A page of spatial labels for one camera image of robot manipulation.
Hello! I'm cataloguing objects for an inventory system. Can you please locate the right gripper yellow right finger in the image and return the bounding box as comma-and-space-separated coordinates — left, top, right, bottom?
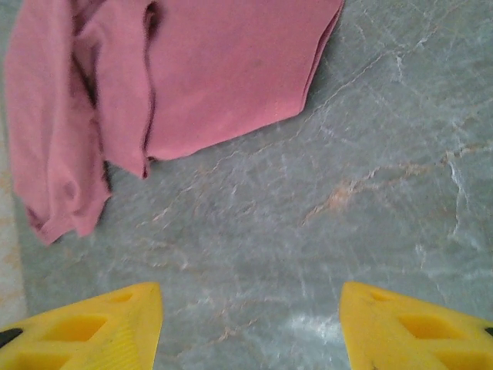
340, 281, 493, 370

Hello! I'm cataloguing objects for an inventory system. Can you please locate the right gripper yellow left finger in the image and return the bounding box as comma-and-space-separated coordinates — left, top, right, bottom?
0, 281, 162, 370

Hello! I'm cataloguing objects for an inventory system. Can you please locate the pink t-shirt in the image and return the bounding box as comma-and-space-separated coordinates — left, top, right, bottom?
5, 0, 347, 247

